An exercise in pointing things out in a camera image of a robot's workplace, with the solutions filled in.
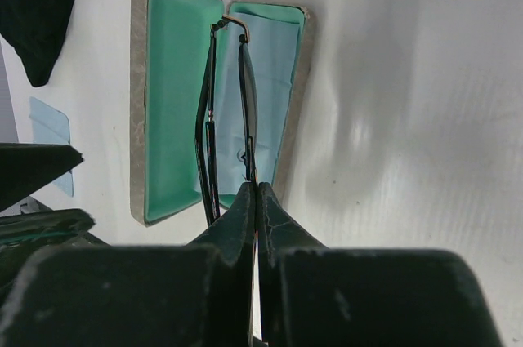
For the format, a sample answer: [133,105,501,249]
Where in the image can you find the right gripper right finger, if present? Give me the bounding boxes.
[256,183,502,346]

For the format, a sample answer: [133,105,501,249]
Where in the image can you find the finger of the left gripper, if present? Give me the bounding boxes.
[1,209,105,282]
[1,143,83,211]

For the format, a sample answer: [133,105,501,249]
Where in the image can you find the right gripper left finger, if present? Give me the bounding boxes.
[1,183,256,346]

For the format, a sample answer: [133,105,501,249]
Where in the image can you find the thin-frame glasses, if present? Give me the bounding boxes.
[194,14,257,225]

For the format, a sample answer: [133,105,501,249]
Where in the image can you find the grey glasses case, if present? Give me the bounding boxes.
[129,0,315,225]

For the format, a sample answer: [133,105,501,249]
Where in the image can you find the blue cleaning cloth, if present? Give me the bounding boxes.
[214,12,300,207]
[28,96,77,199]

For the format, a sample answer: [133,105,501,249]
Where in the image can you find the black cloth pouch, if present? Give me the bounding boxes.
[1,0,75,87]

